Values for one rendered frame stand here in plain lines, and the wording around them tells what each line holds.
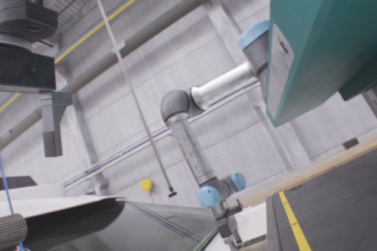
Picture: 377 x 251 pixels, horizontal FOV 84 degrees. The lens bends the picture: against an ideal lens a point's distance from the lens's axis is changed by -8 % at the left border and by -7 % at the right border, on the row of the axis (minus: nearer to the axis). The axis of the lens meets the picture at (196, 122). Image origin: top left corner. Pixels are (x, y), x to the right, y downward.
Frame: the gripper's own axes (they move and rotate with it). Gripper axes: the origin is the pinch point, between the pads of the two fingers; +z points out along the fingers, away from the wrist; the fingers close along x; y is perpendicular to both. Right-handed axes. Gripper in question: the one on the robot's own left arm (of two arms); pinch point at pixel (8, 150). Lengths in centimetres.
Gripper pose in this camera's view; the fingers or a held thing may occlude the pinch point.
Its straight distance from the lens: 37.2
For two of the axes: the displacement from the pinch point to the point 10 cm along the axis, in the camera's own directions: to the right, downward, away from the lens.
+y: -9.4, 0.8, 3.4
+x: -3.4, 0.4, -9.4
